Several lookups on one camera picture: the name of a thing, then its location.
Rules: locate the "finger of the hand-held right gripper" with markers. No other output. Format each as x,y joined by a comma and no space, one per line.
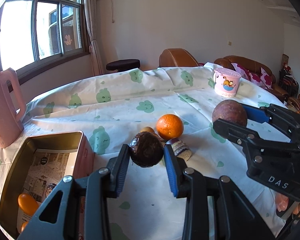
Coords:
235,131
256,115

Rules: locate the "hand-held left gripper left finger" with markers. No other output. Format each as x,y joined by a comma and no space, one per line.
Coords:
122,170

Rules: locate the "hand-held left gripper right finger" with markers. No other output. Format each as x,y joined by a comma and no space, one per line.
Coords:
171,170

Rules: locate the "purple brown round fruit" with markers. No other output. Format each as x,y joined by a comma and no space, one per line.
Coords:
227,112

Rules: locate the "dark water chestnut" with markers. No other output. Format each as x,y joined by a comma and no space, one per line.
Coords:
146,150

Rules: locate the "pink metal tin box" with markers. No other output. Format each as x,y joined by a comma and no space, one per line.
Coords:
86,160

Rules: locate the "round orange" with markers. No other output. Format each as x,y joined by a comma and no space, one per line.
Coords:
170,127

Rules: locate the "oval orange kumquat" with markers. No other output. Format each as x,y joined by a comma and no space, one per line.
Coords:
24,227
27,203

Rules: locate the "person's right hand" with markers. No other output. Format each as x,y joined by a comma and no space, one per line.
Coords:
282,203

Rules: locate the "brown leather sofa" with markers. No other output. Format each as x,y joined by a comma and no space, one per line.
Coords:
277,90

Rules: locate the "pink floral pillow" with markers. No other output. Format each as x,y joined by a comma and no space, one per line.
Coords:
241,70
261,77

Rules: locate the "pink cartoon cup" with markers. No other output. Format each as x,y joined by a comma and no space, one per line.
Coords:
226,85

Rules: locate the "dark red striped object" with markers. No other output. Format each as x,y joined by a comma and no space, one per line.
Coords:
288,76

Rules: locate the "white tablecloth with green clouds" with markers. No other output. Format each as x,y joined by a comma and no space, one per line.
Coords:
140,92

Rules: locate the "black round stool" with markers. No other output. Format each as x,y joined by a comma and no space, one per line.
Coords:
122,64

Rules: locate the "pink electric kettle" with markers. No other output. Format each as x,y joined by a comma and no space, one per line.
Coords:
2,110

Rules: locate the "beige patterned curtain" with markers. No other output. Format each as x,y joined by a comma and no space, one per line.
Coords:
93,30

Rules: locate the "brown framed sliding window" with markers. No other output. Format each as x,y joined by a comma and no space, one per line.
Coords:
45,30

